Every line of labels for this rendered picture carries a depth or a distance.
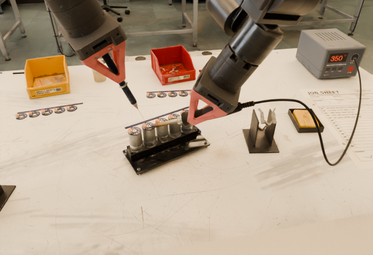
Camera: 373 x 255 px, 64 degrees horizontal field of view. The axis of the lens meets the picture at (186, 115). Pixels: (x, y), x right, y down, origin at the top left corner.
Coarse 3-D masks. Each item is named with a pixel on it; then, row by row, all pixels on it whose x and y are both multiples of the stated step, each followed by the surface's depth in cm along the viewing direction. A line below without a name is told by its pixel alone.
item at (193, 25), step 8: (184, 0) 329; (184, 8) 334; (48, 16) 256; (184, 16) 328; (56, 24) 265; (192, 24) 301; (56, 32) 265; (144, 32) 282; (152, 32) 282; (160, 32) 284; (168, 32) 285; (176, 32) 286; (184, 32) 288; (192, 32) 289; (64, 40) 271
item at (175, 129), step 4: (172, 124) 58; (176, 124) 58; (180, 124) 59; (172, 128) 59; (176, 128) 58; (180, 128) 60; (172, 132) 59; (176, 132) 59; (180, 132) 60; (172, 136) 60; (176, 136) 60
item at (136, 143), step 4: (132, 136) 54; (136, 136) 54; (140, 136) 55; (132, 140) 55; (136, 140) 55; (140, 140) 55; (132, 144) 55; (136, 144) 55; (140, 144) 56; (132, 148) 56; (136, 148) 56; (140, 148) 56
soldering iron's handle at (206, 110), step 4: (240, 104) 48; (244, 104) 48; (248, 104) 47; (252, 104) 47; (204, 108) 50; (208, 108) 50; (212, 108) 50; (236, 108) 48; (240, 108) 48; (184, 112) 52; (188, 112) 52; (196, 112) 51; (200, 112) 50; (204, 112) 50; (232, 112) 48; (236, 112) 48; (184, 116) 52; (196, 116) 51; (184, 120) 52; (184, 124) 52; (188, 124) 53
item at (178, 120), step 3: (177, 117) 53; (180, 117) 52; (168, 120) 54; (171, 120) 53; (174, 120) 53; (177, 120) 52; (180, 120) 52; (156, 123) 55; (159, 123) 55; (162, 123) 54; (165, 123) 54; (168, 123) 54; (171, 123) 54; (174, 123) 53; (180, 123) 53; (153, 126) 55; (156, 126) 55; (159, 126) 55
